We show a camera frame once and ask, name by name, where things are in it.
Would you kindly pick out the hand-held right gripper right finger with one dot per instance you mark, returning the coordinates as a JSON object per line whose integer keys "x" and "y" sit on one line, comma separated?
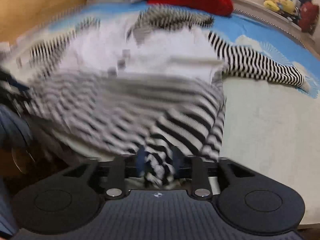
{"x": 177, "y": 158}

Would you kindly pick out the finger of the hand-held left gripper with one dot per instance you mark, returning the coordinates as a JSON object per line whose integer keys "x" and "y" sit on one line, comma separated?
{"x": 13, "y": 83}

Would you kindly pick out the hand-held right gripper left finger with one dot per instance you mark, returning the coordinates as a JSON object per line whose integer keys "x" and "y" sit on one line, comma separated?
{"x": 140, "y": 161}

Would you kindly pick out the black white striped top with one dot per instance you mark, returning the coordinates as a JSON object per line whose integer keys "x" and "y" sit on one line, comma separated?
{"x": 140, "y": 80}

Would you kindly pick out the blue printed bedspread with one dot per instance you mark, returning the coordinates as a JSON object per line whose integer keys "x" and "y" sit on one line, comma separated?
{"x": 265, "y": 130}

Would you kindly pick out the yellow plush toy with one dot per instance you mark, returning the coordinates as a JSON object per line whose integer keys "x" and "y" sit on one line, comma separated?
{"x": 277, "y": 1}

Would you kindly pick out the wooden bed frame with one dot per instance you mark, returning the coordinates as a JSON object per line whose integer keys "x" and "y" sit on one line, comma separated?
{"x": 37, "y": 10}

